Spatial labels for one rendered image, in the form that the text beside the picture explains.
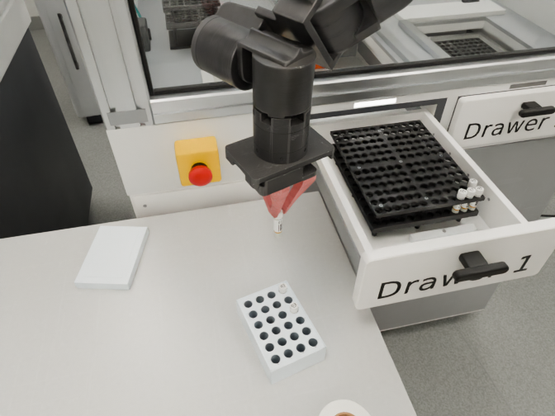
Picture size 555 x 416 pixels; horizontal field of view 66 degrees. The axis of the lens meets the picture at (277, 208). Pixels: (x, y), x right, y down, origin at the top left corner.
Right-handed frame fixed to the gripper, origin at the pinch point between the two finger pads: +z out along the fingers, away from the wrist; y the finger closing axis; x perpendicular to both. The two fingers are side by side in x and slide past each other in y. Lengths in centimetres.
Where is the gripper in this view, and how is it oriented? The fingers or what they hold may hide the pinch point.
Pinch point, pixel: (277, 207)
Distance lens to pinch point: 51.7
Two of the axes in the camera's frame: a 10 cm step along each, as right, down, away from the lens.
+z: -0.3, 7.1, 7.1
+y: -8.4, 3.7, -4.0
